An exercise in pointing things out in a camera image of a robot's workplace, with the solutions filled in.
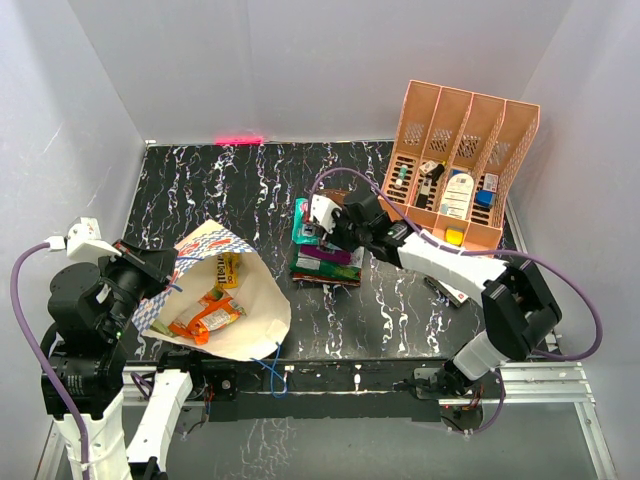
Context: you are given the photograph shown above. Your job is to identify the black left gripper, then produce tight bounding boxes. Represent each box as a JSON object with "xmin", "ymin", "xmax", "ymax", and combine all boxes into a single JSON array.
[{"xmin": 97, "ymin": 236, "xmax": 177, "ymax": 334}]

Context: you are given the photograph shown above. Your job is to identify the purple snack packet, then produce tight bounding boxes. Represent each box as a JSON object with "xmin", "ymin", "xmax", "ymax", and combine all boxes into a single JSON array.
[{"xmin": 299, "ymin": 245, "xmax": 351, "ymax": 265}]

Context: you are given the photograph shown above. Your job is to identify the green snack bag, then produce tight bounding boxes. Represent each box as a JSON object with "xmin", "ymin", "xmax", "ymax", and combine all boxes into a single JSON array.
[{"xmin": 290, "ymin": 245, "xmax": 365, "ymax": 280}]

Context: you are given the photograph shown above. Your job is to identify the blue checkered paper bag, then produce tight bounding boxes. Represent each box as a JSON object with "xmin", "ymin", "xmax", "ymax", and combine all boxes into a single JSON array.
[{"xmin": 132, "ymin": 220, "xmax": 291, "ymax": 361}]

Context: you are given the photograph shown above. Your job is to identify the brown chocolate snack bag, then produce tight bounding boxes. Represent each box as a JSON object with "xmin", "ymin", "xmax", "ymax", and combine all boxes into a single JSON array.
[{"xmin": 317, "ymin": 189, "xmax": 359, "ymax": 207}]

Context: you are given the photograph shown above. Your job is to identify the teal Fox's candy bag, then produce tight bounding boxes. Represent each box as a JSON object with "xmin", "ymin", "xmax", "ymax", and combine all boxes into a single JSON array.
[{"xmin": 291, "ymin": 198, "xmax": 319, "ymax": 246}]

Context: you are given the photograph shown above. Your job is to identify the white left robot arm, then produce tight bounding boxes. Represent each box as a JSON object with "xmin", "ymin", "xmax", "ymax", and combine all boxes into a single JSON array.
[{"xmin": 41, "ymin": 241, "xmax": 207, "ymax": 479}]

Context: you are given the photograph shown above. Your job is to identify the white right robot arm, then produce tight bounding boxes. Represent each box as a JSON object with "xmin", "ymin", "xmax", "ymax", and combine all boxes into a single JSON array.
[{"xmin": 310, "ymin": 192, "xmax": 562, "ymax": 397}]

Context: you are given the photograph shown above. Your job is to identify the yellow M&M's candy packet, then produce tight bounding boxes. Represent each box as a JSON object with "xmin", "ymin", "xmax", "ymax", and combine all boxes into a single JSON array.
[{"xmin": 216, "ymin": 252, "xmax": 239, "ymax": 289}]

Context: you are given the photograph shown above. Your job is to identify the white green tube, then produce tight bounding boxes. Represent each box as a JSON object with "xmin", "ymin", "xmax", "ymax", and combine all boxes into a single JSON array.
[{"xmin": 395, "ymin": 165, "xmax": 408, "ymax": 188}]

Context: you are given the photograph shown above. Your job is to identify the orange candy packet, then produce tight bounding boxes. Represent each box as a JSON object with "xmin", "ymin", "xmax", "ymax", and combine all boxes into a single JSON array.
[{"xmin": 150, "ymin": 287, "xmax": 246, "ymax": 345}]

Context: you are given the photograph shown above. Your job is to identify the black clip tool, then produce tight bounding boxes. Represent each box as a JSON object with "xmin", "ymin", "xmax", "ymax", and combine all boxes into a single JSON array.
[{"xmin": 415, "ymin": 161, "xmax": 445, "ymax": 209}]

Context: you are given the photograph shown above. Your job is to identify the yellow sticky note block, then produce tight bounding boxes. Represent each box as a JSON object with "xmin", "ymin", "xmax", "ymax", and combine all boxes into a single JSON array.
[{"xmin": 444, "ymin": 227, "xmax": 465, "ymax": 246}]

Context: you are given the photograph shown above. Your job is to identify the white labelled card pack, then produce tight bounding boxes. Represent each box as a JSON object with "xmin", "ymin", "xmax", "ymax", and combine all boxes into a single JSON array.
[{"xmin": 439, "ymin": 173, "xmax": 475, "ymax": 220}]

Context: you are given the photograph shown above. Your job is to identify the pink desk organizer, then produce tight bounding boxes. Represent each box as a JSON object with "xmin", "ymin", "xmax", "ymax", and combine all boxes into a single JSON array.
[{"xmin": 379, "ymin": 80, "xmax": 540, "ymax": 251}]

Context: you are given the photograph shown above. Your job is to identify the white box with red logo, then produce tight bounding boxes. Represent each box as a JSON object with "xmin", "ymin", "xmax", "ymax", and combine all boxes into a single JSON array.
[{"xmin": 425, "ymin": 276, "xmax": 468, "ymax": 308}]

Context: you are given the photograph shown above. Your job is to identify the blue small box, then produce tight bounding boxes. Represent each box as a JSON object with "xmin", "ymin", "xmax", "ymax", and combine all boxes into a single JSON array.
[{"xmin": 475, "ymin": 190, "xmax": 496, "ymax": 209}]

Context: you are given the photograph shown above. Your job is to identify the pink tape strip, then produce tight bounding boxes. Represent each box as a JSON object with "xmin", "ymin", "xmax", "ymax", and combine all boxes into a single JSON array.
[{"xmin": 214, "ymin": 135, "xmax": 264, "ymax": 146}]

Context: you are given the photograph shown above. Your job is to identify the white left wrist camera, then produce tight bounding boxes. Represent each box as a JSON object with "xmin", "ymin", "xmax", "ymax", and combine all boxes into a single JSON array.
[{"xmin": 45, "ymin": 217, "xmax": 121, "ymax": 264}]

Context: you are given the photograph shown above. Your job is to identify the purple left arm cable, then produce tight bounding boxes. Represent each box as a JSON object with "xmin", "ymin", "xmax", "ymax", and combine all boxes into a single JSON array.
[{"xmin": 10, "ymin": 241, "xmax": 94, "ymax": 476}]

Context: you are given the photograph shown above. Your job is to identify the aluminium base frame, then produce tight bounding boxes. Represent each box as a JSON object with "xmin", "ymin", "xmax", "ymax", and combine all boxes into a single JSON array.
[{"xmin": 34, "ymin": 139, "xmax": 619, "ymax": 480}]

